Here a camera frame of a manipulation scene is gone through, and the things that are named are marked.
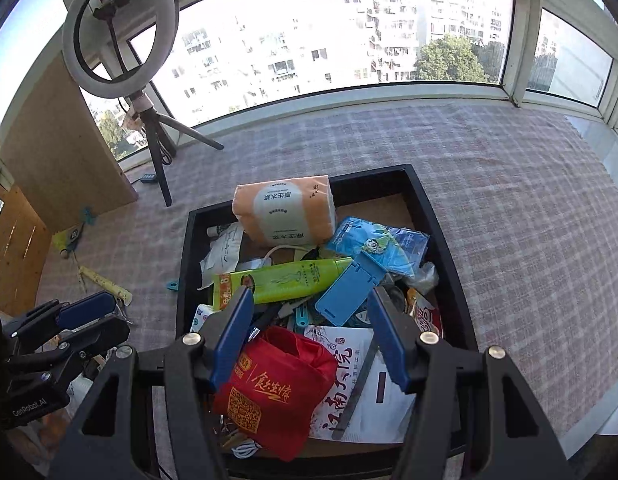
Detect ring light with black tripod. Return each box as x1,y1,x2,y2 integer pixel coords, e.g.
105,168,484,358
62,0,225,207

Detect orange white tissue pack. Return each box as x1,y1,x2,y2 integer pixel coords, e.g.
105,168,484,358
232,175,337,247

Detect light wooden board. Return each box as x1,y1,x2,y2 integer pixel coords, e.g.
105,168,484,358
0,52,140,233

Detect black rectangular tray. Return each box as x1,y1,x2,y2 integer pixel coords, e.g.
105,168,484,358
175,164,480,480

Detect red fabric bag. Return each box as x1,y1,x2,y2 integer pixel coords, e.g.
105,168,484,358
212,325,338,462

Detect apartment buildings outside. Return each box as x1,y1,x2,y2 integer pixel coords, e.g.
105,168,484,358
89,0,515,126

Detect pine wooden panel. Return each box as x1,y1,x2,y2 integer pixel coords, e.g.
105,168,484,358
0,185,52,318

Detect cream cord loop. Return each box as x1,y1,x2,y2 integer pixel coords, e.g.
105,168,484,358
264,244,316,264

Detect grey nail file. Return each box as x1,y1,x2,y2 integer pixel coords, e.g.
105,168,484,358
332,332,386,442

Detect yellow-green cosmetic tube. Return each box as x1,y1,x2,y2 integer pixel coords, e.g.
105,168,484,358
212,256,354,311

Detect green tree outside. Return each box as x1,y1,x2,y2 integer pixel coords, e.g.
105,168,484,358
414,34,490,83

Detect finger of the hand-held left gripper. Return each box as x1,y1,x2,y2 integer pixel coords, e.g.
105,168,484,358
8,316,132,387
1,291,118,342

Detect red white snack packet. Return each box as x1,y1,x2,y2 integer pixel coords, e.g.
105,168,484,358
405,288,443,338

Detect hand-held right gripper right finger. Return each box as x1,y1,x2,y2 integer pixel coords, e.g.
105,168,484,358
366,285,575,480

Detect small card with black sticker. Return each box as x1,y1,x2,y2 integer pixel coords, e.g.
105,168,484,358
53,227,87,256

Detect pink plaid tablecloth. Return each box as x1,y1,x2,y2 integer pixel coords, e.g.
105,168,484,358
36,102,618,480

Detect thin clear plastic stick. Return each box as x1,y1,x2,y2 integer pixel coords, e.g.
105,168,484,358
69,252,87,293

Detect white window frame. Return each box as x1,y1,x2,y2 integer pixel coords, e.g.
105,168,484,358
0,0,618,161

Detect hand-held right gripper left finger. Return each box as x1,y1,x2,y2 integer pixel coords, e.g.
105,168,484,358
49,286,256,480

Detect coiled white cable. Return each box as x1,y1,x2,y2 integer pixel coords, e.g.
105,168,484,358
230,437,260,461

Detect light blue plastic case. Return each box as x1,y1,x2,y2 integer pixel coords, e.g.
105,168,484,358
314,251,392,328

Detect yellow ruler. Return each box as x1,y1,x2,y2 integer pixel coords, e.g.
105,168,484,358
79,266,133,306

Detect white red printed paper bag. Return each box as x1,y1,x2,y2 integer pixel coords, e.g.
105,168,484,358
303,325,417,445

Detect dark blue foil packet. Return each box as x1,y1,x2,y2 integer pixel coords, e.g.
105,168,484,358
394,227,431,268

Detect off-white paper packet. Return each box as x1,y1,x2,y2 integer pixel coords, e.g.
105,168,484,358
198,222,246,291

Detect clear plastic bag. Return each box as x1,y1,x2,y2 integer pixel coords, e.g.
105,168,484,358
409,261,439,295

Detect blue printed mask packet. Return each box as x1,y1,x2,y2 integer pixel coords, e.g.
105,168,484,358
325,216,415,277

